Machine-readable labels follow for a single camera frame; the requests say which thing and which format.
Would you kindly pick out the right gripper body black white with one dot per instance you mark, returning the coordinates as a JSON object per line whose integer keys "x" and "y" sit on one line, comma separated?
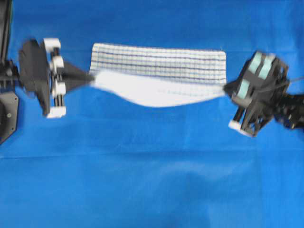
{"x": 264, "y": 83}

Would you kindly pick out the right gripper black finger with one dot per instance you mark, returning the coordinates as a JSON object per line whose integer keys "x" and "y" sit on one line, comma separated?
{"x": 231, "y": 88}
{"x": 235, "y": 82}

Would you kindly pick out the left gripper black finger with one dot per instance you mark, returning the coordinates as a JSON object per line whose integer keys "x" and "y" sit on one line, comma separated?
{"x": 71, "y": 72}
{"x": 73, "y": 82}

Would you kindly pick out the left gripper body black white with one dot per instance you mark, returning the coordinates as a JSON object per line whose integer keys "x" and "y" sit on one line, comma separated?
{"x": 38, "y": 62}

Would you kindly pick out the blue striped white towel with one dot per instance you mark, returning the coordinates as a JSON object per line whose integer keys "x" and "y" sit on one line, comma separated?
{"x": 158, "y": 77}

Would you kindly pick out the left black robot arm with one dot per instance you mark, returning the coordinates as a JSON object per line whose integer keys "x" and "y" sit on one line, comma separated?
{"x": 9, "y": 77}

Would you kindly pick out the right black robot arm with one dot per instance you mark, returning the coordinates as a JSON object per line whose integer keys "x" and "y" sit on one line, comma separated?
{"x": 289, "y": 110}

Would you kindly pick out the blue table cloth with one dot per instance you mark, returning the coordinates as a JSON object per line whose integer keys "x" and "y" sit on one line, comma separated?
{"x": 112, "y": 164}

